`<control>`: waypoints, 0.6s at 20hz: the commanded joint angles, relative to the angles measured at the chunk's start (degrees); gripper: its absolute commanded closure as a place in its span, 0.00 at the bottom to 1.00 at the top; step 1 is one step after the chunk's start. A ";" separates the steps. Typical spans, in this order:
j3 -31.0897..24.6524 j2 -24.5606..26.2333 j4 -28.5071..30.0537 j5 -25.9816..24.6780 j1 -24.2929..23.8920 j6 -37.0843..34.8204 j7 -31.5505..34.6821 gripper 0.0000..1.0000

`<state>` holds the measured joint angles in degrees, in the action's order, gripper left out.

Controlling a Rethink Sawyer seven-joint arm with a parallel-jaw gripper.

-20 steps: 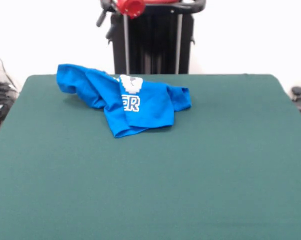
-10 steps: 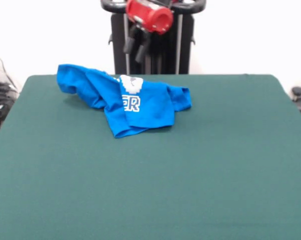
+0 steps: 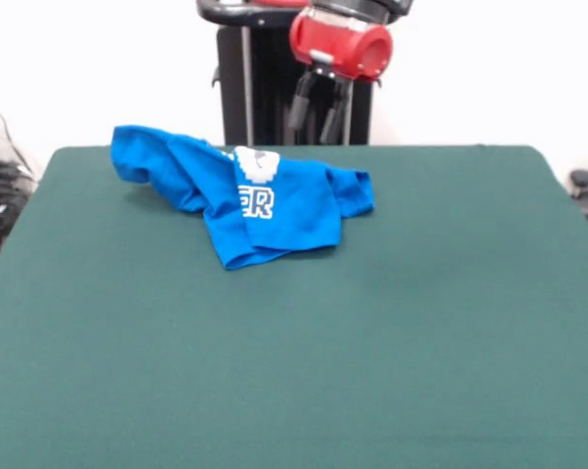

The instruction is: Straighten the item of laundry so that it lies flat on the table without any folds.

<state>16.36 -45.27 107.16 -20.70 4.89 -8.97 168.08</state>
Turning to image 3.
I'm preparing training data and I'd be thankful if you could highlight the black office chair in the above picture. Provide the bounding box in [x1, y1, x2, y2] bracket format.
[568, 168, 588, 245]

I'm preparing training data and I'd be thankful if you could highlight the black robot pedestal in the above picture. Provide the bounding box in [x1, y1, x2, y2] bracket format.
[195, 0, 383, 147]

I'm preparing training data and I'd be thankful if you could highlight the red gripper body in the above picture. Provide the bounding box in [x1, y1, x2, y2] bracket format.
[288, 9, 395, 82]

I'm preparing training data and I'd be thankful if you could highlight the blue printed T-shirt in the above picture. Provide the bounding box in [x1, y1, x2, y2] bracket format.
[110, 124, 376, 273]

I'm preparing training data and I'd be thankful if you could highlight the black cable tangle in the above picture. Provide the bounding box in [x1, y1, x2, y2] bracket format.
[0, 90, 39, 258]

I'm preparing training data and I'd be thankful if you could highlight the dark green table cloth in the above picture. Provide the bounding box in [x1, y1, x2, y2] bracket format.
[0, 144, 588, 469]

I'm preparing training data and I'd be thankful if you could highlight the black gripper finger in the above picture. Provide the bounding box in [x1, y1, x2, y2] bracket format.
[319, 79, 350, 144]
[287, 71, 316, 131]

